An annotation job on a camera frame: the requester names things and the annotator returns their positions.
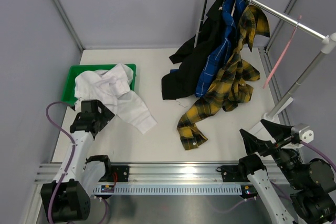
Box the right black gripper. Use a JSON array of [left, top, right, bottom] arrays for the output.
[[240, 118, 305, 188]]

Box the white shirt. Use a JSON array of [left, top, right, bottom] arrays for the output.
[[74, 63, 157, 134]]

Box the pink hanger with metal hook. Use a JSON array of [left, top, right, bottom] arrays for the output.
[[262, 15, 302, 89]]

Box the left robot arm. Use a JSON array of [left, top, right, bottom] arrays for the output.
[[40, 100, 114, 223]]

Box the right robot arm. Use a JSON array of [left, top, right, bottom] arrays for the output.
[[237, 119, 335, 223]]

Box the yellow plaid shirt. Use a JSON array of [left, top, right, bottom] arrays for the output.
[[177, 5, 270, 151]]

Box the black shirt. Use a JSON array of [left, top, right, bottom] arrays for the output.
[[161, 0, 224, 100]]

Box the blue plaid shirt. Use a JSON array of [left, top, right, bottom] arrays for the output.
[[195, 0, 246, 98]]

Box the green plastic tray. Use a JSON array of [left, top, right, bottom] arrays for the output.
[[61, 63, 136, 106]]

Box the metal clothes rack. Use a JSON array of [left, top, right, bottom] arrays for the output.
[[193, 0, 336, 142]]

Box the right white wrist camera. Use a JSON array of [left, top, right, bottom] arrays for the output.
[[282, 123, 314, 150]]

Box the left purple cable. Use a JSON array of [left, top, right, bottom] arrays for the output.
[[46, 101, 111, 224]]

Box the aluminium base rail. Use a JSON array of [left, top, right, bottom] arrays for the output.
[[34, 162, 297, 185]]

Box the white slotted cable duct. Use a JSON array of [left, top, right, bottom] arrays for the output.
[[93, 185, 242, 196]]

